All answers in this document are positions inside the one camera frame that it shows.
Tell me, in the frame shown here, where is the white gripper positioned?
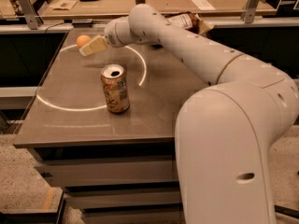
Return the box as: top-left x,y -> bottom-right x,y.
78,19 -> 128,56

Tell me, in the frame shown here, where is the orange fruit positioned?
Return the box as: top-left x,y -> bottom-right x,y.
76,35 -> 91,48

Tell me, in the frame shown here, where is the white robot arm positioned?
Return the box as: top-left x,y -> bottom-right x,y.
79,4 -> 299,224

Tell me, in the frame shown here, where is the orange drink can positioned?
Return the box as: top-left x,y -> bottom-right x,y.
101,64 -> 130,114

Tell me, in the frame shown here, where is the white paper card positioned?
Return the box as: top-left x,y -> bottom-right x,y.
50,0 -> 77,10

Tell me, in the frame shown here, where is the brown chip bag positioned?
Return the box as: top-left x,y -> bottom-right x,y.
166,12 -> 214,35

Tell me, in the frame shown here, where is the white paper sheet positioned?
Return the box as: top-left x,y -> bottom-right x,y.
191,0 -> 215,11

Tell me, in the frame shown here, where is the black chair base leg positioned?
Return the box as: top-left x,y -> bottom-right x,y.
275,205 -> 299,219

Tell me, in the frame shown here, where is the black cable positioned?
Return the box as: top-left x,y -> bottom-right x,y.
43,20 -> 108,35

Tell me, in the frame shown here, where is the left metal bracket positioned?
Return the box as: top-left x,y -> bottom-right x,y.
18,0 -> 40,30

